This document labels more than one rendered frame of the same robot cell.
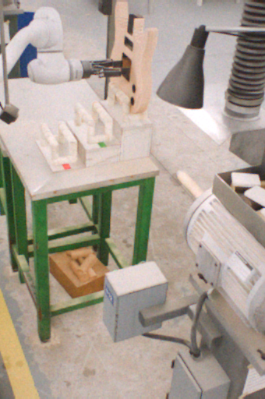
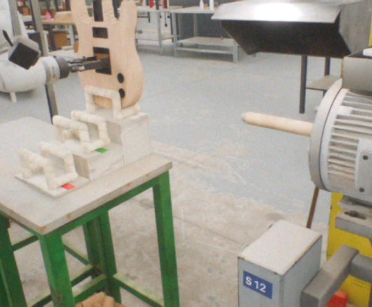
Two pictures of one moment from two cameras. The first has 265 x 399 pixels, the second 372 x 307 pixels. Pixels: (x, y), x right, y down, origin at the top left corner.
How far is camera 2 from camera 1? 0.85 m
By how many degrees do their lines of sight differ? 22
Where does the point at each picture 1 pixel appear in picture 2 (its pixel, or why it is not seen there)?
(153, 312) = (320, 285)
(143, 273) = (285, 237)
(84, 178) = (95, 191)
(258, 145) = (358, 25)
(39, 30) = not seen: outside the picture
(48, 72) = (21, 72)
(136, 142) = (137, 139)
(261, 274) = not seen: outside the picture
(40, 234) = (60, 279)
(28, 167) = (19, 201)
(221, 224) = not seen: outside the picture
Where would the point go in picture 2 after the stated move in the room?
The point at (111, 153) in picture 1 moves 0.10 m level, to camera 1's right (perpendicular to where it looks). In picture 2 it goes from (114, 158) to (140, 153)
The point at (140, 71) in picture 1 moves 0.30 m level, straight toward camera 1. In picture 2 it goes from (125, 53) to (151, 67)
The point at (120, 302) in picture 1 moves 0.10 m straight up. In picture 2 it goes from (285, 285) to (287, 237)
